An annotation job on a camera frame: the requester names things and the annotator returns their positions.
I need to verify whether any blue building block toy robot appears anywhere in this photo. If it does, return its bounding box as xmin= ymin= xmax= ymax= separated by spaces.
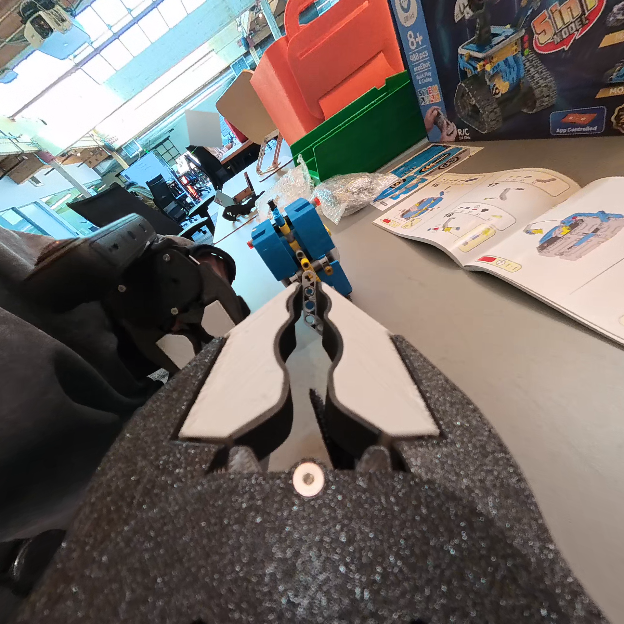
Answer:
xmin=251 ymin=197 xmax=354 ymax=300

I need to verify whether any clear plastic wrap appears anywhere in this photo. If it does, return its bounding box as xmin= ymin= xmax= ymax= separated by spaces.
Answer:
xmin=266 ymin=155 xmax=315 ymax=213

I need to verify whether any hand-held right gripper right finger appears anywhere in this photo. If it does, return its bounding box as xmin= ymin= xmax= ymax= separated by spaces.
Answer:
xmin=319 ymin=284 xmax=442 ymax=442

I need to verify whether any open instruction booklet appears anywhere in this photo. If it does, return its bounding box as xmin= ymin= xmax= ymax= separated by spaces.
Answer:
xmin=373 ymin=168 xmax=624 ymax=347

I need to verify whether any orange carrier box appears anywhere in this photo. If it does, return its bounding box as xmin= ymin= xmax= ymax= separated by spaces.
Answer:
xmin=250 ymin=0 xmax=410 ymax=146

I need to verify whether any dark wooden stand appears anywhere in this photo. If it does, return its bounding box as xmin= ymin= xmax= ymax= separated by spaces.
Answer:
xmin=222 ymin=173 xmax=266 ymax=220

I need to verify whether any dark blue robot kit box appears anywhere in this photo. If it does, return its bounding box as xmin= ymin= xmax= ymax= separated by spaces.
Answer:
xmin=387 ymin=0 xmax=624 ymax=143

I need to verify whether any bubble wrap bag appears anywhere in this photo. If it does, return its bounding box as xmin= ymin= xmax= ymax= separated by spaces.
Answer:
xmin=314 ymin=172 xmax=391 ymax=217

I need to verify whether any ceiling heater unit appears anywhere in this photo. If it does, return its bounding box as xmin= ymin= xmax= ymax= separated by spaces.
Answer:
xmin=19 ymin=0 xmax=74 ymax=49

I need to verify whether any green plastic bin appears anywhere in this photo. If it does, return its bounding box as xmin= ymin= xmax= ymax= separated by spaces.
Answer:
xmin=290 ymin=71 xmax=430 ymax=183

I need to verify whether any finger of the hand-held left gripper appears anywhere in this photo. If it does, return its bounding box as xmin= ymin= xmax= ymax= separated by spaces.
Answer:
xmin=201 ymin=300 xmax=240 ymax=338
xmin=155 ymin=334 xmax=198 ymax=373

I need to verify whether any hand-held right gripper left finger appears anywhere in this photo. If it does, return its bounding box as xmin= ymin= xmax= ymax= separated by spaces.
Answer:
xmin=178 ymin=283 xmax=303 ymax=444

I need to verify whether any blue sticker sheet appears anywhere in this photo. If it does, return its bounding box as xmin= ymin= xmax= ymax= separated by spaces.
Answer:
xmin=373 ymin=142 xmax=483 ymax=205

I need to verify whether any grey perforated building beam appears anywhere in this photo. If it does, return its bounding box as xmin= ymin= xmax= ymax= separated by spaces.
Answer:
xmin=300 ymin=270 xmax=326 ymax=332

